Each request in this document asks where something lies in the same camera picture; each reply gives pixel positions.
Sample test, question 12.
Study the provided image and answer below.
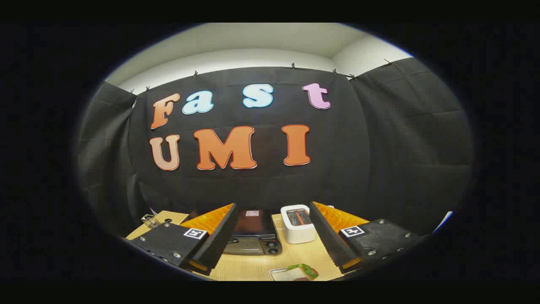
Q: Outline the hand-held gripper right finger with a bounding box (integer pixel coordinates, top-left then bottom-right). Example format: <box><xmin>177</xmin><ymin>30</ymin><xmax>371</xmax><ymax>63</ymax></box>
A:
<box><xmin>309</xmin><ymin>201</ymin><xmax>425</xmax><ymax>274</ymax></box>

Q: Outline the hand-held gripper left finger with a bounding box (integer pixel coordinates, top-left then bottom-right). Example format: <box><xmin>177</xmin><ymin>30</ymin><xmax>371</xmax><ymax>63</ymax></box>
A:
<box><xmin>131</xmin><ymin>203</ymin><xmax>238</xmax><ymax>276</ymax></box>

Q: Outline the black toaster oven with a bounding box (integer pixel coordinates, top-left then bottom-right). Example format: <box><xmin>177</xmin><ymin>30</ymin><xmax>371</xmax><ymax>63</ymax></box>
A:
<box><xmin>222</xmin><ymin>209</ymin><xmax>283</xmax><ymax>256</ymax></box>

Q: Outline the lettuce sandwich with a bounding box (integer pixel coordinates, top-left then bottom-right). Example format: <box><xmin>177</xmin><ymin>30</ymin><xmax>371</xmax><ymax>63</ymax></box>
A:
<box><xmin>287</xmin><ymin>264</ymin><xmax>320</xmax><ymax>281</ymax></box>

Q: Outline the white pop-up toaster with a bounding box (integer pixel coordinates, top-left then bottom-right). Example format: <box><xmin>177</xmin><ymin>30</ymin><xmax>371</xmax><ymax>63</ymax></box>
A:
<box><xmin>280</xmin><ymin>204</ymin><xmax>317</xmax><ymax>244</ymax></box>

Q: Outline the white plastic tray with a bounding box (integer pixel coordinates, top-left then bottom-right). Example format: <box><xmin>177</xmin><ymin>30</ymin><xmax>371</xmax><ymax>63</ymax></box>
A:
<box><xmin>269</xmin><ymin>268</ymin><xmax>321</xmax><ymax>282</ymax></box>

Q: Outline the wire mesh utensil holder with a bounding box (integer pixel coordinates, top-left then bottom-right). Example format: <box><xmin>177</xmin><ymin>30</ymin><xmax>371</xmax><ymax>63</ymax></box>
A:
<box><xmin>141</xmin><ymin>214</ymin><xmax>163</xmax><ymax>229</ymax></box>

